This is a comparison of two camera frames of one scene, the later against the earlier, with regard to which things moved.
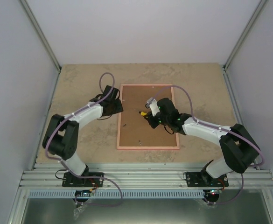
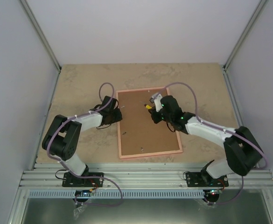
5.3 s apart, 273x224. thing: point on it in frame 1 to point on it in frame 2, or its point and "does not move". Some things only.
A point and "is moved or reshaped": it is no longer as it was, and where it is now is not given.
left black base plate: x=71 y=180 does not move
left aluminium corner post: x=39 y=30 does not move
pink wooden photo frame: x=134 y=132 is moved or reshaped
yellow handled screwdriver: x=142 y=113 is moved or reshaped
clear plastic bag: x=77 y=210 does not move
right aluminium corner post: x=225 y=75 does not move
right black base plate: x=200 y=179 does not move
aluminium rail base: x=141 y=176 does not move
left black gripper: x=119 y=108 to x=118 y=118
